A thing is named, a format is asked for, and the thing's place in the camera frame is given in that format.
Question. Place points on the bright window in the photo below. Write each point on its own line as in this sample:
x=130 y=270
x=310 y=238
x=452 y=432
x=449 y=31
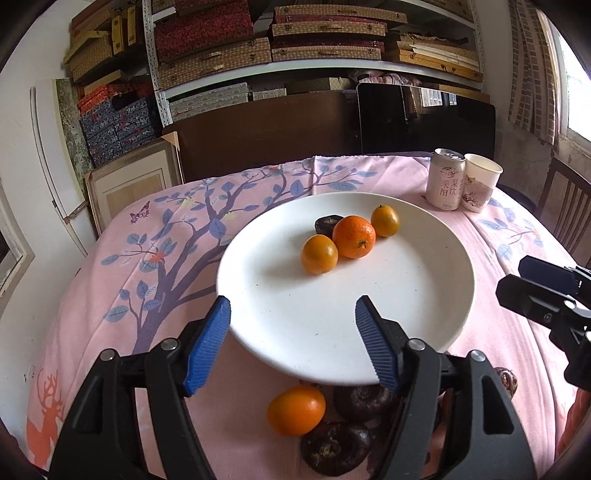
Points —
x=572 y=78

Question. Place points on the orange kumquat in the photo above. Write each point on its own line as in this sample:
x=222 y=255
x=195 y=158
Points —
x=385 y=221
x=296 y=410
x=319 y=254

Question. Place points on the black glossy panel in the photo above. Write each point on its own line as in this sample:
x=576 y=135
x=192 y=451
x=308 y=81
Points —
x=383 y=120

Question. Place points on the small orange mandarin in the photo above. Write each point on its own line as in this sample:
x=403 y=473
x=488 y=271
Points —
x=353 y=237

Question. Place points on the dark water chestnut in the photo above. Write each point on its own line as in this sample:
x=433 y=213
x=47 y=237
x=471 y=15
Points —
x=336 y=447
x=325 y=224
x=362 y=404
x=508 y=383

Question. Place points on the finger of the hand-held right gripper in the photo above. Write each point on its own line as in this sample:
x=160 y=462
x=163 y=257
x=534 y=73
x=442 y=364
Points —
x=526 y=295
x=545 y=272

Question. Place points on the wooden chair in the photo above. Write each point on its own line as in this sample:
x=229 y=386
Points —
x=569 y=203

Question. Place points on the row of pale patterned boxes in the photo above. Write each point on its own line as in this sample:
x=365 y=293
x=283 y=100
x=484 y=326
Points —
x=207 y=101

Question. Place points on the white round plate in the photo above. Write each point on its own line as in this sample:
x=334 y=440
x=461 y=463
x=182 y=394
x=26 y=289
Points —
x=323 y=314

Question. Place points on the white board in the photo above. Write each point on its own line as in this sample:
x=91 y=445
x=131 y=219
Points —
x=51 y=152

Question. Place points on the white metal shelf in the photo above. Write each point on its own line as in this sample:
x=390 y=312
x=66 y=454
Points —
x=152 y=60

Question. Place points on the white framed dark window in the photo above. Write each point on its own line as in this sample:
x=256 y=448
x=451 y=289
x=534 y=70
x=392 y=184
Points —
x=11 y=258

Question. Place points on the dark brown wooden board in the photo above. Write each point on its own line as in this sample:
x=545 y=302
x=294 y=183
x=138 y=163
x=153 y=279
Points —
x=258 y=138

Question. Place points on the checked curtain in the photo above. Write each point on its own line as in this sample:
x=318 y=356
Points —
x=531 y=69

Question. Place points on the green marble slab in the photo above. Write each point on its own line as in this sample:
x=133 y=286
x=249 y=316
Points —
x=74 y=134

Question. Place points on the stack of blue patterned boxes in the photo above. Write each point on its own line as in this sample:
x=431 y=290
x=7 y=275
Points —
x=120 y=124

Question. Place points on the pale wooden picture frame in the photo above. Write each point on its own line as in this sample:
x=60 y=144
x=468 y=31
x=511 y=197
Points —
x=134 y=184

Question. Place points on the white drink can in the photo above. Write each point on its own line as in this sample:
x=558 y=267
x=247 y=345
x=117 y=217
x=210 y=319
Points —
x=444 y=182

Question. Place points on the pink printed tablecloth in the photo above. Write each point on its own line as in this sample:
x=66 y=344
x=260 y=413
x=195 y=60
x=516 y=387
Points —
x=489 y=332

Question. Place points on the pink cloth bundle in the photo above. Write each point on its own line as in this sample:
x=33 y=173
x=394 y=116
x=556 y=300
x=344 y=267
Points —
x=388 y=77

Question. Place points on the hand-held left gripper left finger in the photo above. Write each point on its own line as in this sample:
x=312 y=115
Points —
x=207 y=346

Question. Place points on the stack of tan woven boxes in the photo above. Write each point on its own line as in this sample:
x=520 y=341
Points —
x=92 y=50

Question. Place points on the white paper cup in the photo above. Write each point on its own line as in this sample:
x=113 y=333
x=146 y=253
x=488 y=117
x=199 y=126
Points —
x=480 y=184

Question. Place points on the pile of flat woven cases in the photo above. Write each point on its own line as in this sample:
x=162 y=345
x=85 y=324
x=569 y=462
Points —
x=323 y=30

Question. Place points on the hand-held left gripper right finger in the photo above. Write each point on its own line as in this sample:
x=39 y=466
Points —
x=376 y=344

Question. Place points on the red brocade box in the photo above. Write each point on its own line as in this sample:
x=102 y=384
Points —
x=203 y=34

